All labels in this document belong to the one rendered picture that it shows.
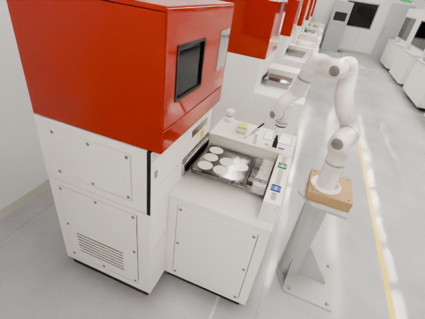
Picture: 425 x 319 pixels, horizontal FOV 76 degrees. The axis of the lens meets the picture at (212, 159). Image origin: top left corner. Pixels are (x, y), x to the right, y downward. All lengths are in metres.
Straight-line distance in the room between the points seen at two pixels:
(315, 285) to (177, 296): 1.09
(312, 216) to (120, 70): 1.48
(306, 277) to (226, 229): 1.07
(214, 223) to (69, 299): 1.15
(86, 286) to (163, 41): 1.78
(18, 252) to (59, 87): 1.53
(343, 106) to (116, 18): 1.18
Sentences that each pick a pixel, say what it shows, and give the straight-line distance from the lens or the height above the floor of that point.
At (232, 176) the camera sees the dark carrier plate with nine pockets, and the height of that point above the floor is 0.90.
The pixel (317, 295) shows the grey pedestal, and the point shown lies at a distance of 2.47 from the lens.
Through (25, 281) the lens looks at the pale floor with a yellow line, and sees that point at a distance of 2.46.
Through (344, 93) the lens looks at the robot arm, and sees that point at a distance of 1.65.
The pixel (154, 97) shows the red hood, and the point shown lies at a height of 1.49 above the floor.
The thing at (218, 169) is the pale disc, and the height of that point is 0.90.
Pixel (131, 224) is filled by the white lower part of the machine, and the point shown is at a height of 0.70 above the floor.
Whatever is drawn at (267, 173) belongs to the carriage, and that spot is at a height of 0.88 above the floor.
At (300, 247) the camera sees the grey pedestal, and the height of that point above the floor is 0.37.
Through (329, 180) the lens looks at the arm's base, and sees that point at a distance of 1.85.
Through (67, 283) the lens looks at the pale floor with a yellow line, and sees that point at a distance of 2.35.
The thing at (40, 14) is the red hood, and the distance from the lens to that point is 1.43.
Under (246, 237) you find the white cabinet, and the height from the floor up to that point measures 0.71.
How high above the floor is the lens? 1.91
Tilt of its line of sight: 33 degrees down
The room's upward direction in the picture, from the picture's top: 9 degrees clockwise
